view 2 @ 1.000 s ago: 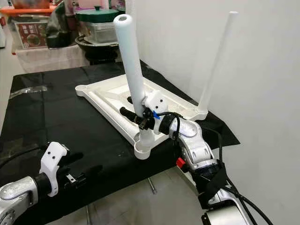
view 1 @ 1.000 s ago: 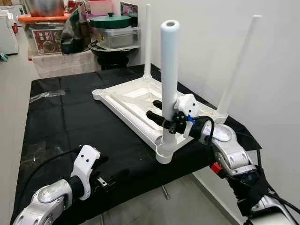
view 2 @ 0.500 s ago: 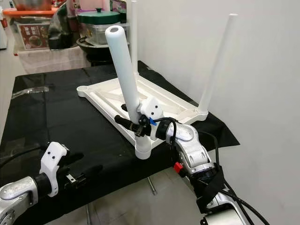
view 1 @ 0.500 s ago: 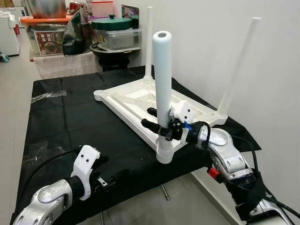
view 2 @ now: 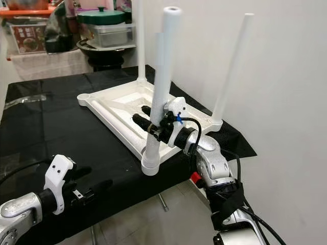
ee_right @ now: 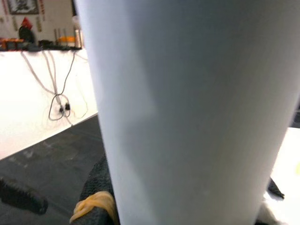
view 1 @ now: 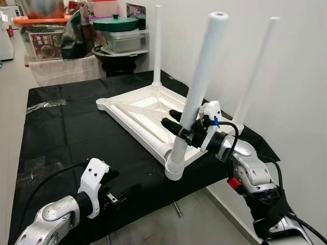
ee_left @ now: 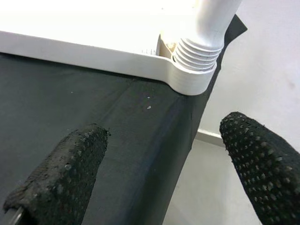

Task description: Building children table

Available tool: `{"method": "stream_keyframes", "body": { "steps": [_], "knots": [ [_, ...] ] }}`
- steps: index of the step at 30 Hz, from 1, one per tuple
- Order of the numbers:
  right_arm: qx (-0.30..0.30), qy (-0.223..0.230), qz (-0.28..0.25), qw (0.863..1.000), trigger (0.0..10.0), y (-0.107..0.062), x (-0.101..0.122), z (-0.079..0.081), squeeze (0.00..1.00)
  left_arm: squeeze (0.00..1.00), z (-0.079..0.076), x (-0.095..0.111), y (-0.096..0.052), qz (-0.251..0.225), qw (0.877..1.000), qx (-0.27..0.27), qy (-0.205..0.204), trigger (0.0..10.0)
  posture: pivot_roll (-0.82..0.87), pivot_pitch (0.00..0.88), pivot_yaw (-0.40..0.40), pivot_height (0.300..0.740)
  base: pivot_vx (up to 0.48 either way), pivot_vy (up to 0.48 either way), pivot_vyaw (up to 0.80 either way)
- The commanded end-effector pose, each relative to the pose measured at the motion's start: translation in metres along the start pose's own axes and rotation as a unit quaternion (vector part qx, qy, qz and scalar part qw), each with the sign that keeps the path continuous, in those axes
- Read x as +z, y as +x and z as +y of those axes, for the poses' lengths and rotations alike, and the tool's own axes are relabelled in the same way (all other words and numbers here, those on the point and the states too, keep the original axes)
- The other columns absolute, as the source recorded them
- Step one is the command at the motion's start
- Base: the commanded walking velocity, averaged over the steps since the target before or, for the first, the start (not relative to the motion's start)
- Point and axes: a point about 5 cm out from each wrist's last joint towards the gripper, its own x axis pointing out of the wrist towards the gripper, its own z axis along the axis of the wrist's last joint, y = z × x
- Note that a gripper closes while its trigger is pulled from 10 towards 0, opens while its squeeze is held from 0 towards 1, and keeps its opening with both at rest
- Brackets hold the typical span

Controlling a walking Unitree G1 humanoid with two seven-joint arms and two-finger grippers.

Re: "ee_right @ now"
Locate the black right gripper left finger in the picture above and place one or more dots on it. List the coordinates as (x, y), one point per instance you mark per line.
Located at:
(98, 180)

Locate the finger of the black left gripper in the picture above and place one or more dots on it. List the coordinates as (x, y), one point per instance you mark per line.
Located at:
(21, 197)

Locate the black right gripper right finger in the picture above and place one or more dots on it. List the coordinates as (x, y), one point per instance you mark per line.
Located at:
(276, 191)

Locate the white plastic table leg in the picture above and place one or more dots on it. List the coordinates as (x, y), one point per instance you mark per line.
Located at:
(187, 105)

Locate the yellow rubber band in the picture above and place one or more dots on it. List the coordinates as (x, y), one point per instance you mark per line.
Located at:
(93, 201)

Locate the wall shelf with dark items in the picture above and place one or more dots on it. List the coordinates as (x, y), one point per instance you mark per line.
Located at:
(47, 45)

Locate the red and black wall ornament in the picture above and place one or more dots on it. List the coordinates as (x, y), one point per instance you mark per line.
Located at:
(26, 30)

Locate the black framed wall picture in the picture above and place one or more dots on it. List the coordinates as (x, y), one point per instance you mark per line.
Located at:
(23, 5)

